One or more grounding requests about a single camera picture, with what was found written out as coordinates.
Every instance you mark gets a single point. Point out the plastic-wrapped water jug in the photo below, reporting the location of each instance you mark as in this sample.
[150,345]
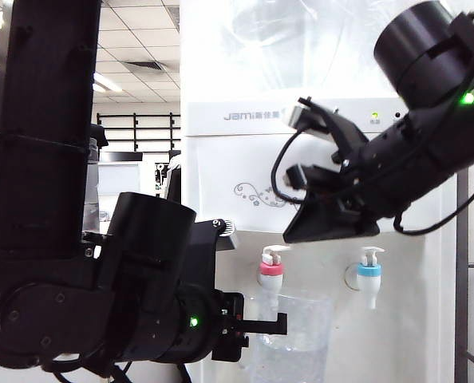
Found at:
[301,48]

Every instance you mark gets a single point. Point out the black chair headrest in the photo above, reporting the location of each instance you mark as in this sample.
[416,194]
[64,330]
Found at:
[100,135]

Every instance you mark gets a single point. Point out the office chair with jacket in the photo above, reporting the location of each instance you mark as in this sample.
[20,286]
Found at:
[174,179]

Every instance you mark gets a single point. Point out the black metal rack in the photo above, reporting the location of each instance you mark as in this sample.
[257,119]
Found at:
[461,279]

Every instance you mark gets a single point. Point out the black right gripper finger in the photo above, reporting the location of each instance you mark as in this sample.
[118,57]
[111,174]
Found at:
[332,223]

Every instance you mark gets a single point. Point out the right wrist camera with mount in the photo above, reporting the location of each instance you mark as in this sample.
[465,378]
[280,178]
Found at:
[340,127]

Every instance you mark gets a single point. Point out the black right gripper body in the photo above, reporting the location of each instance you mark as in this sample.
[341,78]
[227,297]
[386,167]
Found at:
[392,171]

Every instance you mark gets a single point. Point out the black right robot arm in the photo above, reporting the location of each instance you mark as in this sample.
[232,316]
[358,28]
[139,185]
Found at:
[420,52]

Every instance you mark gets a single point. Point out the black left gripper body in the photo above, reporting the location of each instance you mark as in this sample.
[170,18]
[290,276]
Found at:
[227,343]

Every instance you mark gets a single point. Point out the ceiling air vent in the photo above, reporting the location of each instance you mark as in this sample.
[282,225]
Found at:
[145,66]

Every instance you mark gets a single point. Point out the dark grey sports bottle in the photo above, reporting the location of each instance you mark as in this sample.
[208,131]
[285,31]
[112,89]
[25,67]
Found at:
[92,183]

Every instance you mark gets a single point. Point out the white water dispenser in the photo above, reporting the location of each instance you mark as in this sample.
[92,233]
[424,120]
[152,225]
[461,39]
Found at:
[229,159]

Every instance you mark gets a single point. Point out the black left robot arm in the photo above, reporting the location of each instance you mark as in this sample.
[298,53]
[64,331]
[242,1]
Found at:
[45,119]

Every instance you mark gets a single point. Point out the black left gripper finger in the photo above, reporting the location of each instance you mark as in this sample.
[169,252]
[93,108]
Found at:
[261,326]

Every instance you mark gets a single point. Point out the double tube ceiling light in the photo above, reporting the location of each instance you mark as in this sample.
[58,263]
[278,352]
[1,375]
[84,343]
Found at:
[105,84]

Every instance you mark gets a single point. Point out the red hot water tap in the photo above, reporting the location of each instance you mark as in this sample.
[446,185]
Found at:
[271,271]

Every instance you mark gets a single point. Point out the clear plastic mug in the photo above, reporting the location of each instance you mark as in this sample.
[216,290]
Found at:
[301,351]

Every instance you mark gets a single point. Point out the blue cold water tap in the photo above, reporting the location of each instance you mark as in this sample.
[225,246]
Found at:
[369,275]

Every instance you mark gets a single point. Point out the black flat screen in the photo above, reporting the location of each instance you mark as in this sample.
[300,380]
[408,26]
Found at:
[121,156]

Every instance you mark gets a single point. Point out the white desk partition box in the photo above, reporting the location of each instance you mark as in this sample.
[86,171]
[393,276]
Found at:
[119,179]

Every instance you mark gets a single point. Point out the black wall shelving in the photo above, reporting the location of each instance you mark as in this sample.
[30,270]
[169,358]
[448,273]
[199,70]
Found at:
[135,127]

